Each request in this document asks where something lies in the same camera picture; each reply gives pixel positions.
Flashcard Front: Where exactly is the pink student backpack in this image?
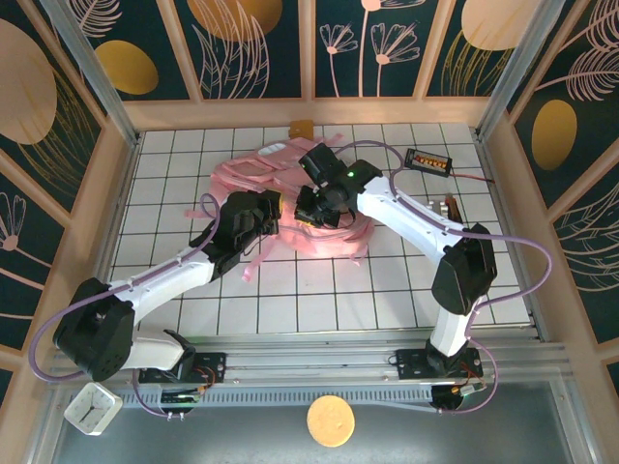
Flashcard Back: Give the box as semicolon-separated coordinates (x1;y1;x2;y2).
186;136;376;285

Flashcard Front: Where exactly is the black electronic board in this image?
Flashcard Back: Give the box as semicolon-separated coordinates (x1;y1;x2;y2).
403;147;455;176

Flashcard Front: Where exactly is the black connector box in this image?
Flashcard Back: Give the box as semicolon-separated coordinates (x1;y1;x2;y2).
431;386;466;413
159;390;200;421

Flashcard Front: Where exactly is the white square alarm clock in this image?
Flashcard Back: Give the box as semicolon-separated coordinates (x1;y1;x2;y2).
63;381;123;437

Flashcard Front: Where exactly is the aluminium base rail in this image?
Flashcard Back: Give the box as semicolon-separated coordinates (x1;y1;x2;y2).
47;335;572;388

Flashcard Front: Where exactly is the red wire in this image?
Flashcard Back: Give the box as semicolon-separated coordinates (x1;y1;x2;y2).
452;171;495;185

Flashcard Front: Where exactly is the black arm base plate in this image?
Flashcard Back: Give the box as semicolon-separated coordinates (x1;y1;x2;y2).
138;351;227;386
396;347;484;381

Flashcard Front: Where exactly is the grey slotted cable duct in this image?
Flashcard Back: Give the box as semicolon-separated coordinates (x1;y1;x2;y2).
118;384;436;411

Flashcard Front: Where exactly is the aluminium corner post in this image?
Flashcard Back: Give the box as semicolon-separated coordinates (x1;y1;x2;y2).
38;0;142;147
476;0;568;141

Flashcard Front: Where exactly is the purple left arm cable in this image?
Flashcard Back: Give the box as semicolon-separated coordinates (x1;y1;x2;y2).
30;192;221;420

